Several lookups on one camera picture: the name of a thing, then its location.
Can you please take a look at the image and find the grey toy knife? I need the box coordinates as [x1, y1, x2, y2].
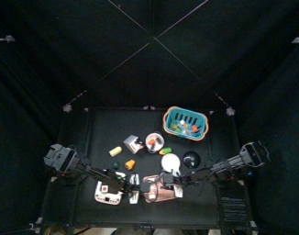
[150, 174, 164, 185]

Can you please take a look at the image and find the grey white toy box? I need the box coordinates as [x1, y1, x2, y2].
[122, 134, 144, 155]

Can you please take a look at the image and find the pink cutting board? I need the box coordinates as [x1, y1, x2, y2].
[141, 174, 184, 204]

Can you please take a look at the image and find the black bowl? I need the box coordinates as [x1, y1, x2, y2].
[181, 151, 201, 170]

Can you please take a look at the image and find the teal basket orange rim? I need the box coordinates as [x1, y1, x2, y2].
[161, 106, 209, 142]

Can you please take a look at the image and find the yellow toy block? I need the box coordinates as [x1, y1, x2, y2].
[108, 146, 124, 157]

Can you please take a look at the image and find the thin white cord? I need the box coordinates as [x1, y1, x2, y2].
[66, 0, 209, 106]
[105, 0, 232, 108]

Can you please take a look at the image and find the white toy tray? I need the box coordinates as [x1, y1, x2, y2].
[93, 171, 126, 207]

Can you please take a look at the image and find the round white plate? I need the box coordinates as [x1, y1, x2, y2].
[160, 152, 181, 174]

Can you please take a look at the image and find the orange toy food chunk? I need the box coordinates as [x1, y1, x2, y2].
[124, 159, 137, 171]

